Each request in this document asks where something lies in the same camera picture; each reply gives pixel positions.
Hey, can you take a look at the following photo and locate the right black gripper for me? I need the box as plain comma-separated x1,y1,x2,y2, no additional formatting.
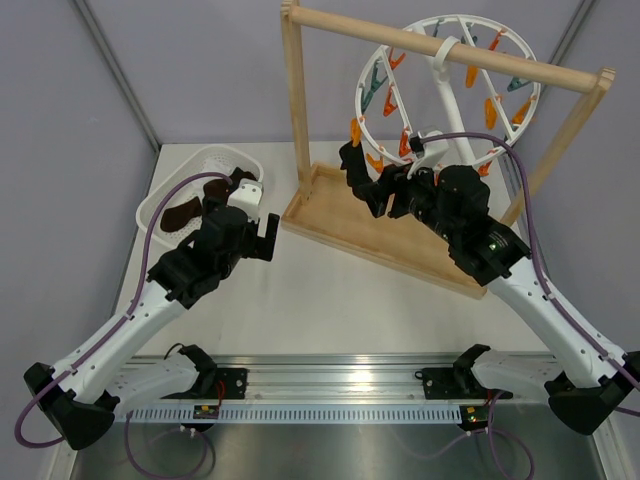
359,155,461,244

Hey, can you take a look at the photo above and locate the black sock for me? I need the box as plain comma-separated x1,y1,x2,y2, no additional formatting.
339,140,372,201

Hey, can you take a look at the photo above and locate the white round clip hanger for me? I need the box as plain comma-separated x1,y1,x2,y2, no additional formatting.
351,14,542,173

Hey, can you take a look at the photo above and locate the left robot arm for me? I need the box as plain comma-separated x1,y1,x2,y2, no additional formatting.
24,203,280,450

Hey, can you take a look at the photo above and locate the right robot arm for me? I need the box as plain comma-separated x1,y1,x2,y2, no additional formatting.
347,165,639,435

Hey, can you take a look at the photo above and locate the brown sock with stripes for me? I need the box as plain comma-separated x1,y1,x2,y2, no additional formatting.
203,167,257,203

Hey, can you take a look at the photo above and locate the white sock in basket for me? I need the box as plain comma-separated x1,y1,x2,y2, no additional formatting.
199,155,236,176

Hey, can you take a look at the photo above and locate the white perforated plastic basket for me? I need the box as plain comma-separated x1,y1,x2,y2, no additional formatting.
136,144,264,249

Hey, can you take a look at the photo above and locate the dark brown small sock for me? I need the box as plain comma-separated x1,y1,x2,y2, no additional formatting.
160,197,202,233

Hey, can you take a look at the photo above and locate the wooden hanger rack frame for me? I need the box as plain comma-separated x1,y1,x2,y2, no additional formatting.
280,1,616,299

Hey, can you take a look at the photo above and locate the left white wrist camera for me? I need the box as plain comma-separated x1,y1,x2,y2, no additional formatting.
227,179,263,223

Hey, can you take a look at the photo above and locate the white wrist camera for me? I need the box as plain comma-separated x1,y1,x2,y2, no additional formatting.
407,130,449,180
227,179,263,223

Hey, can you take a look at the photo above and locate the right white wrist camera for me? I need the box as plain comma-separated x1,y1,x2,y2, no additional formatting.
407,130,449,180

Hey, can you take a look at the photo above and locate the aluminium mounting rail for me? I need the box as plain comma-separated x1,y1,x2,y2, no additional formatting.
109,352,576,405

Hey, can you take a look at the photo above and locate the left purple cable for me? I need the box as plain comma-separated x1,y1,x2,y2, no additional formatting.
13,172,234,474

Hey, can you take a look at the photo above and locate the white slotted cable duct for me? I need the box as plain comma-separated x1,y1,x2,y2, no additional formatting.
131,403,462,425

